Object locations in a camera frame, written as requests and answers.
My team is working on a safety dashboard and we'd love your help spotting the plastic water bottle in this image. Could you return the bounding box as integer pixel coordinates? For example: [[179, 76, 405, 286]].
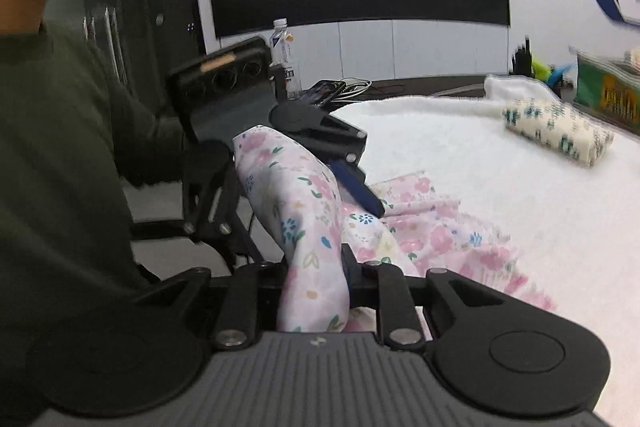
[[269, 18, 303, 100]]

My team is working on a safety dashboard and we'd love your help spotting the person in dark sweater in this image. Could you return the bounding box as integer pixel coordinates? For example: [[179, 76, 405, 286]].
[[1, 0, 186, 426]]

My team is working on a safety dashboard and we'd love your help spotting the pink floral garment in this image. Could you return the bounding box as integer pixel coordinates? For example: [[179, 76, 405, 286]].
[[233, 126, 555, 333]]

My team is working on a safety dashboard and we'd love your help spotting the white charging cable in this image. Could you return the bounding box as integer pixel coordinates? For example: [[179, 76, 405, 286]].
[[324, 77, 374, 101]]

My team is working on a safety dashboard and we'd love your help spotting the folded cream floral cloth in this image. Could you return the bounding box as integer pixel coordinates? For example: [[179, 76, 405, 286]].
[[502, 98, 615, 167]]

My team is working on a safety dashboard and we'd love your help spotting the smartphone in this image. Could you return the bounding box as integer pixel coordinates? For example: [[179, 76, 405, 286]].
[[299, 79, 346, 107]]

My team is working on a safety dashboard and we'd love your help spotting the white towel blanket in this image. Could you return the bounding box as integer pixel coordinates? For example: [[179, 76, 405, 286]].
[[336, 96, 639, 426]]

